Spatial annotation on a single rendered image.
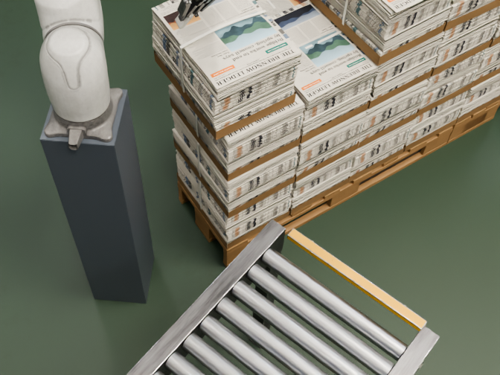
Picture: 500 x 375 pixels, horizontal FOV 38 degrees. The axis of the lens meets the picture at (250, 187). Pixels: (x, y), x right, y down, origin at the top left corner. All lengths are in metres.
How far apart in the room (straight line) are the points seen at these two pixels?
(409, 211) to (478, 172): 0.39
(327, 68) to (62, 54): 0.92
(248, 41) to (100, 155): 0.53
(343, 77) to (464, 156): 1.12
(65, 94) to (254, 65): 0.53
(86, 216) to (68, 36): 0.67
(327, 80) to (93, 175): 0.79
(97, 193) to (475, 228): 1.64
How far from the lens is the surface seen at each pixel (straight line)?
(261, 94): 2.12
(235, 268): 1.95
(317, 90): 2.29
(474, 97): 3.17
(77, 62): 1.80
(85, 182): 2.12
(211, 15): 2.16
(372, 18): 2.32
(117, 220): 2.27
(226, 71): 2.00
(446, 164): 3.27
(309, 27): 2.48
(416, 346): 1.93
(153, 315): 2.78
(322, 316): 1.91
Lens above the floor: 2.54
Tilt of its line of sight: 56 degrees down
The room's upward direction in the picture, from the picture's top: 4 degrees clockwise
